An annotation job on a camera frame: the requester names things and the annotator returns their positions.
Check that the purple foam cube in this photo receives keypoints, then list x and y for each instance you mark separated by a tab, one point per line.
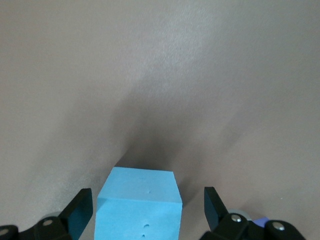
260	221

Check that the brown table cover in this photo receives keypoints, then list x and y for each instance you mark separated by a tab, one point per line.
160	75

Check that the light blue foam cube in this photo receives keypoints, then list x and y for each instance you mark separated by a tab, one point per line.
140	202

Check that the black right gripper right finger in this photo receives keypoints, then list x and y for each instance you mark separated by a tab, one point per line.
215	207

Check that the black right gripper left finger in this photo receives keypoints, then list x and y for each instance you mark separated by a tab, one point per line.
77	215

